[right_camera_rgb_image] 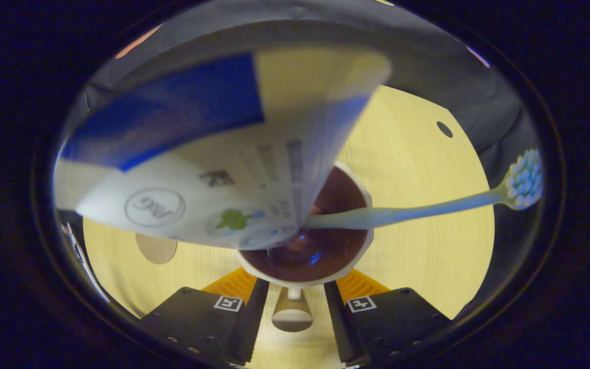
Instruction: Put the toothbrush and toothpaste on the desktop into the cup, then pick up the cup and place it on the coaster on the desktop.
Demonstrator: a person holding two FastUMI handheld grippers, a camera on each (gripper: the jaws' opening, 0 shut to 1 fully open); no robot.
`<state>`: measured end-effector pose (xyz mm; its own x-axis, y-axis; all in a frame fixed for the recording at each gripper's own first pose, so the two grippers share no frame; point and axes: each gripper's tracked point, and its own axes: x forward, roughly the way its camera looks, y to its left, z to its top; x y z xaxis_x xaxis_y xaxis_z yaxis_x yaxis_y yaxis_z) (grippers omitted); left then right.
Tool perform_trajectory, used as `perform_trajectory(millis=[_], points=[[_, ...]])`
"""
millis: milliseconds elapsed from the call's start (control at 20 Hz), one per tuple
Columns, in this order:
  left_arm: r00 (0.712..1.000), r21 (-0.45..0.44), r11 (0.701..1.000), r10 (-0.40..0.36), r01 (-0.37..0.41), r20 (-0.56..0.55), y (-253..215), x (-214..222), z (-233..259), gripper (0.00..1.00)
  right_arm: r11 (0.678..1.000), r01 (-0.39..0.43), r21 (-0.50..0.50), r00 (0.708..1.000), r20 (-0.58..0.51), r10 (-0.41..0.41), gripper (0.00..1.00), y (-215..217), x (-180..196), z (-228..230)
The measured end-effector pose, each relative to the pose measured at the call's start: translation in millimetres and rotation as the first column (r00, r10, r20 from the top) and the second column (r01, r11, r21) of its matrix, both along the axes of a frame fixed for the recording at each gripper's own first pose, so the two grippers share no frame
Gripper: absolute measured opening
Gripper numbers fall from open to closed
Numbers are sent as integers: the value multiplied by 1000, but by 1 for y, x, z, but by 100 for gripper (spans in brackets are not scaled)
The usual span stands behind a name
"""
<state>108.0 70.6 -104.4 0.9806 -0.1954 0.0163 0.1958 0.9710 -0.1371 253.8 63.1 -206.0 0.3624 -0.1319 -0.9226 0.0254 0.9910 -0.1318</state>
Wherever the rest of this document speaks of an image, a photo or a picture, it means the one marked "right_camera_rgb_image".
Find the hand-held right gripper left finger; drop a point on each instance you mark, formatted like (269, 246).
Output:
(254, 318)

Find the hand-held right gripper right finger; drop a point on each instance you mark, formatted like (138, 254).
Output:
(338, 318)

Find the beige cup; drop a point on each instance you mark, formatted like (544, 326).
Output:
(325, 251)

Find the round brown coaster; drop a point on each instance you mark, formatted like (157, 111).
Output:
(155, 248)

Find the pale blue toothbrush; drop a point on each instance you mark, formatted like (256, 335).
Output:
(428, 207)

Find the white toothpaste tube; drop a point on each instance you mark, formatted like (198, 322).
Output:
(197, 154)

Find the wooden desktop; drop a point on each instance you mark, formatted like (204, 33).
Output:
(418, 256)

